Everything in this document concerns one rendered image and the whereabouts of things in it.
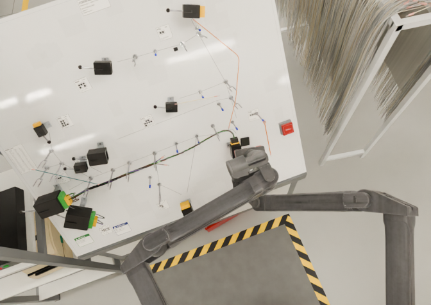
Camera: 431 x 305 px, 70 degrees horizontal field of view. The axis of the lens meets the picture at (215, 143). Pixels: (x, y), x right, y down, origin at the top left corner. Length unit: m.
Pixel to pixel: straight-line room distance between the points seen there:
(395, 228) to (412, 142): 2.02
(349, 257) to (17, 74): 2.18
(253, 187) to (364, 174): 1.78
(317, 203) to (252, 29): 0.69
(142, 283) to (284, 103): 0.90
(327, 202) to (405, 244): 0.22
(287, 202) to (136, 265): 0.50
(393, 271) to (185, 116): 0.87
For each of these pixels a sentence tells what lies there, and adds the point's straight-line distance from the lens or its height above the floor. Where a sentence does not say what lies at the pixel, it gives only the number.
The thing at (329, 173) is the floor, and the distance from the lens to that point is 2.55.
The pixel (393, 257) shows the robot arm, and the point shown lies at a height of 1.51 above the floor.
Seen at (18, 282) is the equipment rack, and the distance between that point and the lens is 2.09.
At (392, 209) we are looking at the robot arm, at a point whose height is 1.56.
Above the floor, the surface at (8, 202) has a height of 1.13.
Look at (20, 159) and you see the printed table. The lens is 1.44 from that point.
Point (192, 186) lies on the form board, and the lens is 1.44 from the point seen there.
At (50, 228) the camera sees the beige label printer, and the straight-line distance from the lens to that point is 1.83.
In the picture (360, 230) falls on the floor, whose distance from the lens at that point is 2.49.
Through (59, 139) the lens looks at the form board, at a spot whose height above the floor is 1.33.
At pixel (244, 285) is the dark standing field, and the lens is 2.34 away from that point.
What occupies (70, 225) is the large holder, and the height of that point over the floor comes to 1.17.
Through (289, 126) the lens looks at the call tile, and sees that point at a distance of 1.38.
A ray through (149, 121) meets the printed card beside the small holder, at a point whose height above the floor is 1.28.
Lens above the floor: 2.34
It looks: 64 degrees down
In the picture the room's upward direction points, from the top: 15 degrees counter-clockwise
